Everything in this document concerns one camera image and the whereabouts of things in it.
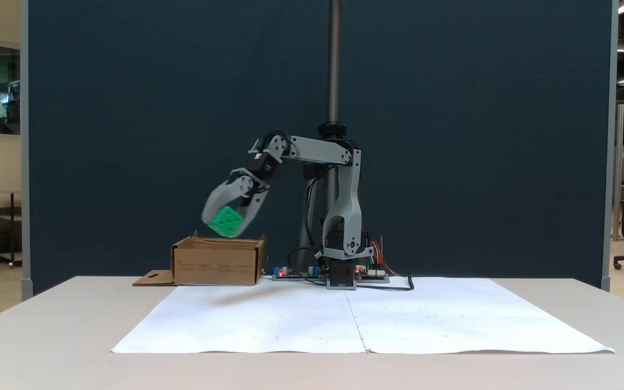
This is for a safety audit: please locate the red wire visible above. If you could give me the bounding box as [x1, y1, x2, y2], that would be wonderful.
[373, 236, 401, 278]

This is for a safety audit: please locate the grey metal camera pole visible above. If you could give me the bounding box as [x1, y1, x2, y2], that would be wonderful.
[297, 0, 349, 266]

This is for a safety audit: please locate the white paper sheet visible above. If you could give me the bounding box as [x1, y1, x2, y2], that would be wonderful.
[110, 277, 616, 356]

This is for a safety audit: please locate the dark blue partition panel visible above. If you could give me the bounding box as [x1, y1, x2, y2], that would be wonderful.
[21, 0, 619, 302]

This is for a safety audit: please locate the black wrist loop cable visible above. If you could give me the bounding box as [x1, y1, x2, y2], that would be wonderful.
[258, 129, 293, 161]

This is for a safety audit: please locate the small circuit board with wires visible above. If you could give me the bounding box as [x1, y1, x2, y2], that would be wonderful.
[356, 265, 392, 284]

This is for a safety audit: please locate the narrow grey fixed gripper jaw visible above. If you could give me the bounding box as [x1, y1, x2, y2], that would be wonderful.
[233, 187, 271, 238]

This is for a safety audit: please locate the brown cardboard box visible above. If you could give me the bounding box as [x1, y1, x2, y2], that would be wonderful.
[132, 231, 268, 287]

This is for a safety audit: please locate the framed wall window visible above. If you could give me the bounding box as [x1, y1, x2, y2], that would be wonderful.
[0, 37, 22, 141]

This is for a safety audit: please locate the wide grey moving gripper jaw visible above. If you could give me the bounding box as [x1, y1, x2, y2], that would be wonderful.
[201, 177, 254, 229]

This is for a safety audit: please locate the green die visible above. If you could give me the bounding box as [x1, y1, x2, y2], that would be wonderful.
[207, 205, 245, 239]

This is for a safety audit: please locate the black cable with white connector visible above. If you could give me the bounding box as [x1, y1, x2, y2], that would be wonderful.
[355, 273, 415, 292]

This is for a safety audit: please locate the blue circuit board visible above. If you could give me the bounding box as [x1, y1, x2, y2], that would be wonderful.
[271, 265, 328, 283]

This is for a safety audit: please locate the black elbow loop cable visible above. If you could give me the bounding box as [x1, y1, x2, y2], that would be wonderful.
[303, 174, 324, 251]

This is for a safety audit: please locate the black shoulder cable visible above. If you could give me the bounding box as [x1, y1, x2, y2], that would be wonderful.
[287, 244, 325, 277]

